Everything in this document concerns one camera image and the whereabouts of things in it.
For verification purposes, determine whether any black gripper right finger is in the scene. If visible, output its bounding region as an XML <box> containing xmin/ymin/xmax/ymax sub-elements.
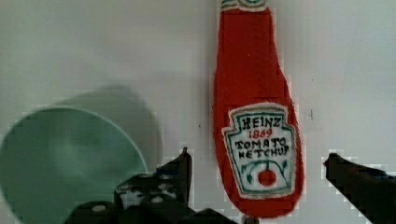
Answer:
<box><xmin>323</xmin><ymin>153</ymin><xmax>396</xmax><ymax>224</ymax></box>

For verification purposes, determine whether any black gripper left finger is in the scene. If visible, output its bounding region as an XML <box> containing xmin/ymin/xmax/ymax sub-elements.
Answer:
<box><xmin>114</xmin><ymin>147</ymin><xmax>192</xmax><ymax>210</ymax></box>

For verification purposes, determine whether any red plush ketchup bottle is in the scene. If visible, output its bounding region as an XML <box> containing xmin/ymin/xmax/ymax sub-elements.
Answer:
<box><xmin>213</xmin><ymin>0</ymin><xmax>304</xmax><ymax>218</ymax></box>

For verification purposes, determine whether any green plastic cup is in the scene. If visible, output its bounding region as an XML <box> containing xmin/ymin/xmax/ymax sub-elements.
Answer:
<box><xmin>1</xmin><ymin>108</ymin><xmax>147</xmax><ymax>224</ymax></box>

